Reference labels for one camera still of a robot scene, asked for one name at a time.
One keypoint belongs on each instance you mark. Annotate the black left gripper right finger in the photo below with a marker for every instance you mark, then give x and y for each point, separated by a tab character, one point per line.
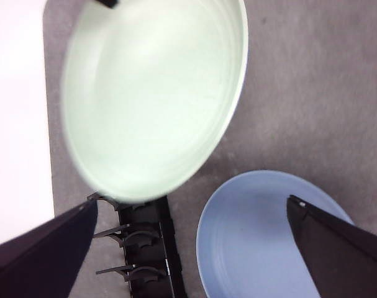
340	260

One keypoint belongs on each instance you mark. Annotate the green round plate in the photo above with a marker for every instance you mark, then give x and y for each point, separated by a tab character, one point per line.
151	93

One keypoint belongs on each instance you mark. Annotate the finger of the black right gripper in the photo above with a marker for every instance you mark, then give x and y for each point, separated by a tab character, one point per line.
107	2

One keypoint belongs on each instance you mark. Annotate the blue round plate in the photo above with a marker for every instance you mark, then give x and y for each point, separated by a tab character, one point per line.
244	242

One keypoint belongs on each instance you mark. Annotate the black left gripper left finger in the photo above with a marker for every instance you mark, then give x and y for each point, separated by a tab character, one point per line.
36	264

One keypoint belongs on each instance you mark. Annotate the black plate rack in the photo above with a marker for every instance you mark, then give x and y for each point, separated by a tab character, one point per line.
148	248

